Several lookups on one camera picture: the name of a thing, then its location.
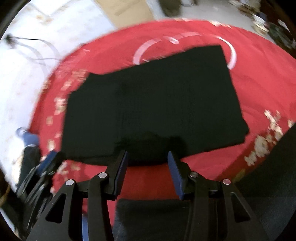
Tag dark ceramic jar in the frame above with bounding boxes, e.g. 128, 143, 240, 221
159, 0, 181, 17

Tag blue sock foot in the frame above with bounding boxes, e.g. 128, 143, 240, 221
16, 127, 39, 147

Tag black jeans leg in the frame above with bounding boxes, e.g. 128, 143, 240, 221
17, 145, 42, 187

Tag black pants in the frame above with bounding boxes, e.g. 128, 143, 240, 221
61, 45, 249, 166

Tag black wall plug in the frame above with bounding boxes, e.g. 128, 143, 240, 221
4, 34, 18, 48

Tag black cable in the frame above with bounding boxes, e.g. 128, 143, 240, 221
9, 34, 63, 68

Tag red rose bedspread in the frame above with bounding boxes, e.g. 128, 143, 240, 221
30, 19, 295, 198

